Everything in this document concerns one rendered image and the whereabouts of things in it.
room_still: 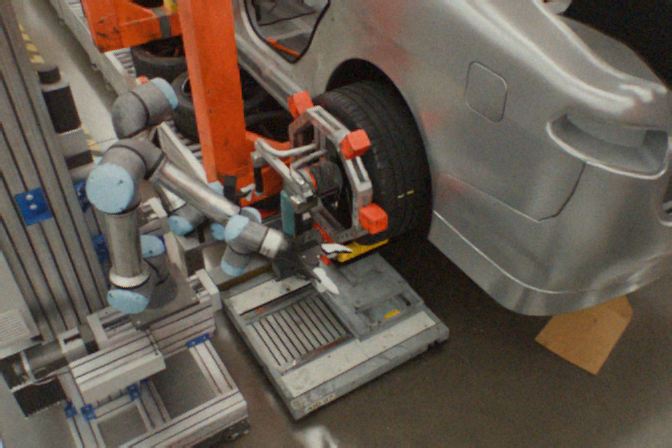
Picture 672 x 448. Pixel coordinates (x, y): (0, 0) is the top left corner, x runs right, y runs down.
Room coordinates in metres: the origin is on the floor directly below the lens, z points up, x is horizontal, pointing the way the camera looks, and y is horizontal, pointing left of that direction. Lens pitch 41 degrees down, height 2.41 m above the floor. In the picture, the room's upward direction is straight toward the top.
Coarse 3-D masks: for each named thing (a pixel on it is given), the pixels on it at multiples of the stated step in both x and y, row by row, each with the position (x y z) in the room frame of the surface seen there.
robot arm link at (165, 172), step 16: (128, 144) 1.43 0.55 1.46; (144, 144) 1.46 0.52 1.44; (160, 160) 1.45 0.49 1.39; (144, 176) 1.43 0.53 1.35; (160, 176) 1.43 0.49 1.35; (176, 176) 1.44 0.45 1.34; (192, 176) 1.47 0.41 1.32; (176, 192) 1.43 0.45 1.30; (192, 192) 1.43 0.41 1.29; (208, 192) 1.45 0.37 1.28; (208, 208) 1.42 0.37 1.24; (224, 208) 1.43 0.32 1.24; (240, 208) 1.46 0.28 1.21; (224, 224) 1.42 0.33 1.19
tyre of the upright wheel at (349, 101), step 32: (320, 96) 2.26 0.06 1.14; (352, 96) 2.18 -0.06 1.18; (384, 96) 2.19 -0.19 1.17; (352, 128) 2.05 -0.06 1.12; (384, 128) 2.04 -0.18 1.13; (416, 128) 2.07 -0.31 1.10; (384, 160) 1.93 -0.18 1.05; (416, 160) 1.98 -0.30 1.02; (384, 192) 1.88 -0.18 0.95; (416, 192) 1.93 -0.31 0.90; (416, 224) 1.99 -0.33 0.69
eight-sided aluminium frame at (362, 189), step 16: (304, 112) 2.19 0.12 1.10; (320, 112) 2.17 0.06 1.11; (304, 128) 2.29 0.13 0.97; (320, 128) 2.09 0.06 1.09; (336, 128) 2.07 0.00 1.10; (304, 144) 2.31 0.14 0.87; (336, 144) 1.99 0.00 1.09; (352, 160) 1.97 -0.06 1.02; (352, 176) 1.90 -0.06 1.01; (368, 192) 1.88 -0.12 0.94; (320, 208) 2.18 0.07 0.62; (320, 224) 2.10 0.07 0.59; (336, 224) 2.07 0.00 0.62; (336, 240) 1.99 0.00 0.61
